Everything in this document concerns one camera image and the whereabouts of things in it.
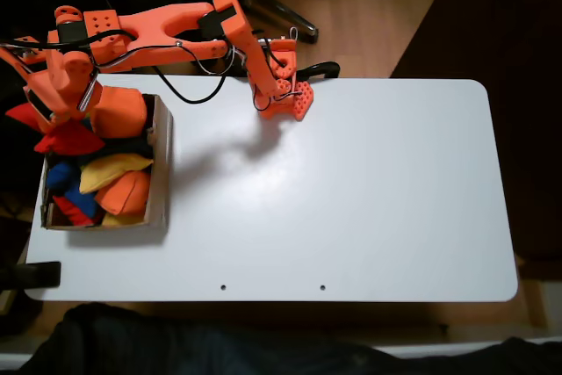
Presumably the person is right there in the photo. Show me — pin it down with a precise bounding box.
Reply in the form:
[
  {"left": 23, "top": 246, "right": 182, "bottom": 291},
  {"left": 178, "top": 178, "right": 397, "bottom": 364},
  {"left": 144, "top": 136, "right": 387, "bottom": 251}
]
[{"left": 17, "top": 302, "right": 562, "bottom": 375}]

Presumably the large yellow bean bag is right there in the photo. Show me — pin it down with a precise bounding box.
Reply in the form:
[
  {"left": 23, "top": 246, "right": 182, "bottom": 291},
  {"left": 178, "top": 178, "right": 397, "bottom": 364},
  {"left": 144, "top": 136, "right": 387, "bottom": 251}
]
[{"left": 78, "top": 153, "right": 155, "bottom": 195}]

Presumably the large orange bean bag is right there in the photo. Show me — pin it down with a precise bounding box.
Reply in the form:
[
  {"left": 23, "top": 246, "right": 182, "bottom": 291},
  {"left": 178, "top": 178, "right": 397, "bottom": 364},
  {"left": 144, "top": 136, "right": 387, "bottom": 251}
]
[{"left": 91, "top": 84, "right": 149, "bottom": 140}]

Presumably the black table clamp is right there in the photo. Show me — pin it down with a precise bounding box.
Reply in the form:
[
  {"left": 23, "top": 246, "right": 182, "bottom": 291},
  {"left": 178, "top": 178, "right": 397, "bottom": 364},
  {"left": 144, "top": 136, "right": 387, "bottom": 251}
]
[{"left": 0, "top": 261, "right": 61, "bottom": 291}]

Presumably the black camera cable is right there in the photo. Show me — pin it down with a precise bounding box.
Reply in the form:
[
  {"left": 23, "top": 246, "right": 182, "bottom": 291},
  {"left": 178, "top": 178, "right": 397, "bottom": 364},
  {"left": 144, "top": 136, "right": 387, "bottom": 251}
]
[{"left": 0, "top": 30, "right": 232, "bottom": 105}]

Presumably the large red bean bag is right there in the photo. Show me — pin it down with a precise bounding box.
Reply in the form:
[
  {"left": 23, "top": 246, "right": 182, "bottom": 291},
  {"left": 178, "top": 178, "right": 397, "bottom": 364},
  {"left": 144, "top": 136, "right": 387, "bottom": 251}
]
[{"left": 4, "top": 102, "right": 106, "bottom": 155}]

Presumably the small red bean bag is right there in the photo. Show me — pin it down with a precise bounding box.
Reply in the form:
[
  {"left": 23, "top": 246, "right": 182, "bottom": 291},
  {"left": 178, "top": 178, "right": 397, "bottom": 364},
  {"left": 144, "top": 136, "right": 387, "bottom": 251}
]
[{"left": 52, "top": 194, "right": 102, "bottom": 227}]

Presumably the wooden table leg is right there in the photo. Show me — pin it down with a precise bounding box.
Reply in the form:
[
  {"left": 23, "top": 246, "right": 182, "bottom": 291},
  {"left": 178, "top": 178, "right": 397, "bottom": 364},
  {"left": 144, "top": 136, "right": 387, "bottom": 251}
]
[{"left": 515, "top": 256, "right": 550, "bottom": 332}]

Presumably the orange camera mount with camera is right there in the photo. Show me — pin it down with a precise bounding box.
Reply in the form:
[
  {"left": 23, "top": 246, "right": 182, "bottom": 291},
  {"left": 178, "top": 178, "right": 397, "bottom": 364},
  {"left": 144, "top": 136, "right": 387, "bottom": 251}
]
[{"left": 0, "top": 35, "right": 53, "bottom": 125}]

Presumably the brown cardboard box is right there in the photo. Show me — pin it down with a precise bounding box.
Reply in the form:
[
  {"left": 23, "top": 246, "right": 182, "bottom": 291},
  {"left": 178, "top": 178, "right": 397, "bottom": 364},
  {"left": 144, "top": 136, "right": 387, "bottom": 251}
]
[{"left": 40, "top": 93, "right": 175, "bottom": 232}]

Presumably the blue bean bag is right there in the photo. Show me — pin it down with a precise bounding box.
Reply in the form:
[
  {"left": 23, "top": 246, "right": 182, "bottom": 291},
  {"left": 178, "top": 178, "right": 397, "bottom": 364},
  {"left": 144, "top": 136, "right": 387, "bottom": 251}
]
[
  {"left": 46, "top": 162, "right": 101, "bottom": 220},
  {"left": 83, "top": 135, "right": 154, "bottom": 162}
]

